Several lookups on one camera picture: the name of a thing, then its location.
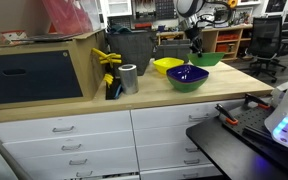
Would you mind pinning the small printed paper box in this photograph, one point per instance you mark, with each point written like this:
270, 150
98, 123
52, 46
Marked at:
12, 36

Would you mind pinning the black side table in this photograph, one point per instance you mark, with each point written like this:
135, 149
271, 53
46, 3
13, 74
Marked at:
224, 153

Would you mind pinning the orange storage bin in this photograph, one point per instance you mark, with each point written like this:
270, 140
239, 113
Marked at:
227, 37
222, 48

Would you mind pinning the red translucent storage container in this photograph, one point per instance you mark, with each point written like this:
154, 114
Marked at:
67, 16

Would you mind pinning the blue plastic bowl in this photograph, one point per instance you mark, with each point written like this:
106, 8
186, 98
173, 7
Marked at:
187, 73

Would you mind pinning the yellow plastic bowl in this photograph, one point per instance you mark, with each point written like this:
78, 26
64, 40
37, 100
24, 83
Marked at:
167, 65

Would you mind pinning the yellow tape roll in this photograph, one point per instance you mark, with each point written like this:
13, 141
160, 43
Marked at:
228, 5

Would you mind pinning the white wall cabinet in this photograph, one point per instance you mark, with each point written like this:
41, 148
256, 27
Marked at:
117, 8

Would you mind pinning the yellow clamp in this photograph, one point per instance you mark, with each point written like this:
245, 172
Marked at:
108, 79
109, 57

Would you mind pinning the large box with dark panel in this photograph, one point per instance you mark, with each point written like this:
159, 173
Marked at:
84, 66

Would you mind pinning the dark grey fabric bin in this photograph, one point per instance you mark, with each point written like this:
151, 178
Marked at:
134, 50

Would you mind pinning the black tool holder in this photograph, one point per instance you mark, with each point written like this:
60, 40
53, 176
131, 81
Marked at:
110, 91

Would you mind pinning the black orange clamp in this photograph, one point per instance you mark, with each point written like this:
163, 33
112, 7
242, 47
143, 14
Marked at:
230, 120
264, 106

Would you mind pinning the black pegboard plate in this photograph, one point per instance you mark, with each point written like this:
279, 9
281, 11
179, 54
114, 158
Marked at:
250, 120

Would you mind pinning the silver metal cup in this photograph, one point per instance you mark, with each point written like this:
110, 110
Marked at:
128, 80

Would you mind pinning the white drawer cabinet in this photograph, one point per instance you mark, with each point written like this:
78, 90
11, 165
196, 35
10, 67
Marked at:
100, 146

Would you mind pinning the wooden shelf unit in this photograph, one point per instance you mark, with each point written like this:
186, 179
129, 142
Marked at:
210, 40

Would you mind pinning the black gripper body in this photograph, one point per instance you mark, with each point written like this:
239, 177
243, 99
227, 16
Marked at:
194, 36

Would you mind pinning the dark flat board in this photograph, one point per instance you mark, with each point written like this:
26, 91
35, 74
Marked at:
50, 36

